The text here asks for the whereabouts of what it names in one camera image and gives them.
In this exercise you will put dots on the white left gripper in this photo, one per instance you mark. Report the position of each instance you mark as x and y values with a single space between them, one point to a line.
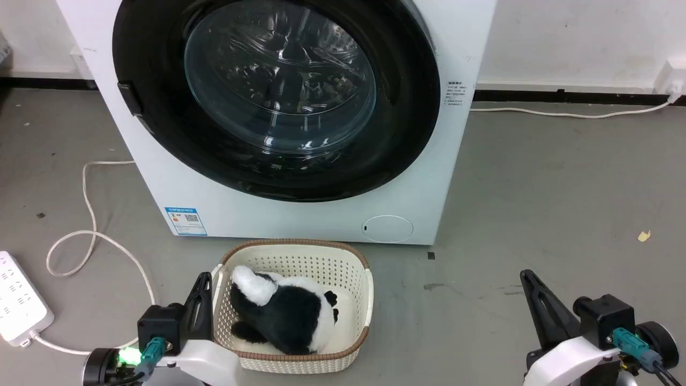
209 359

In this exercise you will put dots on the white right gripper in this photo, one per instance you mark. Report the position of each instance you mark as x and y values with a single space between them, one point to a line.
568 364

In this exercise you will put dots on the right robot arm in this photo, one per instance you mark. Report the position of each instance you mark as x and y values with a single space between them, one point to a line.
660 340

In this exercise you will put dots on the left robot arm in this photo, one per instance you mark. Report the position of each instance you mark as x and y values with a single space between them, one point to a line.
99 367

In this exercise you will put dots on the white front-load washing machine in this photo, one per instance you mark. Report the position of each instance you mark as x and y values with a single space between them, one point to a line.
300 220

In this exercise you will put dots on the round black washing machine door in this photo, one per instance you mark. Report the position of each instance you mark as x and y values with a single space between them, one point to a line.
161 134

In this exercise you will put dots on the black and white plush panda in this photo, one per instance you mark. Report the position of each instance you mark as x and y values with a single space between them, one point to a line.
289 316

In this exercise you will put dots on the blue energy label sticker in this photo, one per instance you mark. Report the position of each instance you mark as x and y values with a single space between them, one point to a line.
185 221

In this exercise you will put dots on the cream plastic laundry basket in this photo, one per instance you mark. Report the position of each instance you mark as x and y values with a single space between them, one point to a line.
300 257

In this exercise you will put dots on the yellow paper scrap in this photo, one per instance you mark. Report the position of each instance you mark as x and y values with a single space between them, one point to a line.
644 236

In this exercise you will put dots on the white power strip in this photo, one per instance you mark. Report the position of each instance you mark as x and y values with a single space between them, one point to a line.
19 300

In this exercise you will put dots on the round white filter cover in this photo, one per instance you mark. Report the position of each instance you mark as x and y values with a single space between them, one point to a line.
387 229

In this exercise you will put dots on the small printed warning sticker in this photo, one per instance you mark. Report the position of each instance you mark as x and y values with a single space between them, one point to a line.
456 93

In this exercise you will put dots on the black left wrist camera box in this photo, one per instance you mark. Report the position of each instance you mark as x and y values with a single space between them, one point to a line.
158 324

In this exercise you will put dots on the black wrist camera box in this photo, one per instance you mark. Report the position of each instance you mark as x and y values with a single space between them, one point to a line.
603 316
158 324

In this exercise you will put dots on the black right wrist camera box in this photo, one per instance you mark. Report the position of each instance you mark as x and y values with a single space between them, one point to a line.
603 316

